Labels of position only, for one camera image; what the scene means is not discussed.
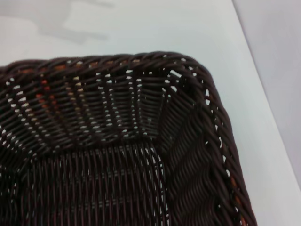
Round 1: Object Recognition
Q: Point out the black woven rectangular basket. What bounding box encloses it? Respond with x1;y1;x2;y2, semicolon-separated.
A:
0;50;260;226

